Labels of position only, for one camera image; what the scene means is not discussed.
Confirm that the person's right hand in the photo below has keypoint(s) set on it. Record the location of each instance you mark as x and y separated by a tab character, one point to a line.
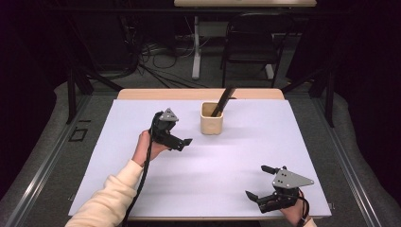
294	211

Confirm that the white table mat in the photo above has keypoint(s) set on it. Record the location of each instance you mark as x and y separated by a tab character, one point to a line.
220	164

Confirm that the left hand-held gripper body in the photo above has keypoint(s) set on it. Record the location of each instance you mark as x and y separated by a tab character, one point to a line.
162	129

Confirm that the person's left hand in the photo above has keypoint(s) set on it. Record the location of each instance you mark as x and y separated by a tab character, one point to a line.
143	148

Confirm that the black frame post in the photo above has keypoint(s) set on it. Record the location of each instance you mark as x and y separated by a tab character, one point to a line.
71	94

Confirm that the white-legged desk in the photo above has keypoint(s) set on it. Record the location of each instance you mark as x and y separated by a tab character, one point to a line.
246	3

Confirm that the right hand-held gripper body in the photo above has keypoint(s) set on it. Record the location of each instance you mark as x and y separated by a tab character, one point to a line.
283	195

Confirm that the black chair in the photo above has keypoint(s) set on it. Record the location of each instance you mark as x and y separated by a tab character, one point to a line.
252	44

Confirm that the cream square cup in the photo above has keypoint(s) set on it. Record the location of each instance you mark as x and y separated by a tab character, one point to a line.
212	126

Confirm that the black marker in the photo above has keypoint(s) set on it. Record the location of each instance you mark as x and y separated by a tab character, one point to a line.
223	101

